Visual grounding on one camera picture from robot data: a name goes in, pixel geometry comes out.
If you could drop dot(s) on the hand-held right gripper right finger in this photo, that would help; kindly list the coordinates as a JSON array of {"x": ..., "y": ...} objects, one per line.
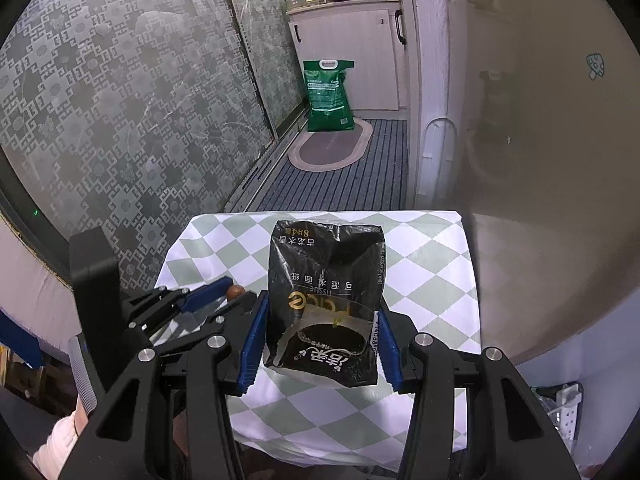
[{"x": 390, "y": 355}]

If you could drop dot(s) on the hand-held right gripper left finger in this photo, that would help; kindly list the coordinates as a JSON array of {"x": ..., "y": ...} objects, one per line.
[{"x": 252, "y": 345}]

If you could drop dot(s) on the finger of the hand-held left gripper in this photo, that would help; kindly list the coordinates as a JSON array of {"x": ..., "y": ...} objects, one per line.
[
  {"x": 225, "y": 315},
  {"x": 210, "y": 292}
]

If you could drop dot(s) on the small brown round piece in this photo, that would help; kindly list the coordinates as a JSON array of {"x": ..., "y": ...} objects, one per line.
[{"x": 235, "y": 291}]

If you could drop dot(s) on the black tissue packet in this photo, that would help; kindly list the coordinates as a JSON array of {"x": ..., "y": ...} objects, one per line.
[{"x": 320, "y": 280}]

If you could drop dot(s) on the person's left forearm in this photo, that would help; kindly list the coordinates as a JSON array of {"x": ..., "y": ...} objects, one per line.
[{"x": 60, "y": 440}]

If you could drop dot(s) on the blue plastic object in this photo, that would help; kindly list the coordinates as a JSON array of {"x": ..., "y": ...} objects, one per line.
[{"x": 20, "y": 340}]

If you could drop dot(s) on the green checkered tablecloth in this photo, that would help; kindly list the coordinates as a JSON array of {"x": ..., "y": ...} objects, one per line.
[{"x": 430, "y": 260}]

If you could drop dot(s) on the striped dark floor mat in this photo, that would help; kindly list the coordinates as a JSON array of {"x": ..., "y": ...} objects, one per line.
[{"x": 370, "y": 185}]

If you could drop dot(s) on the patterned frosted glass door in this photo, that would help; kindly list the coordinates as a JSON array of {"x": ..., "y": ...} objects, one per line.
[
  {"x": 265, "y": 35},
  {"x": 110, "y": 110}
]

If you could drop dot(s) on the grey oval floor mat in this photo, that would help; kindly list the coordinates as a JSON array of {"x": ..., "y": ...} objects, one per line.
[{"x": 325, "y": 152}]

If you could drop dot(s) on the white power strip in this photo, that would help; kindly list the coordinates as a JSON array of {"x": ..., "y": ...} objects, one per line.
[{"x": 567, "y": 410}]

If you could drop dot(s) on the white rounded panel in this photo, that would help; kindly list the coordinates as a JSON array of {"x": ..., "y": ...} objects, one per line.
[{"x": 440, "y": 160}]

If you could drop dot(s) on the green rice bag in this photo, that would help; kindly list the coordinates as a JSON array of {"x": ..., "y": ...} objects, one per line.
[{"x": 327, "y": 100}]

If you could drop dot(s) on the white refrigerator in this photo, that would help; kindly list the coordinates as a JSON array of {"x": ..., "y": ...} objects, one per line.
[{"x": 550, "y": 185}]

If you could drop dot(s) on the white kitchen cabinet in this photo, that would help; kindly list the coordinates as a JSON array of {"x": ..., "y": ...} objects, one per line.
[{"x": 345, "y": 35}]

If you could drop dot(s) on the mushroom sticker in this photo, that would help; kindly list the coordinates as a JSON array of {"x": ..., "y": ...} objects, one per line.
[{"x": 596, "y": 66}]

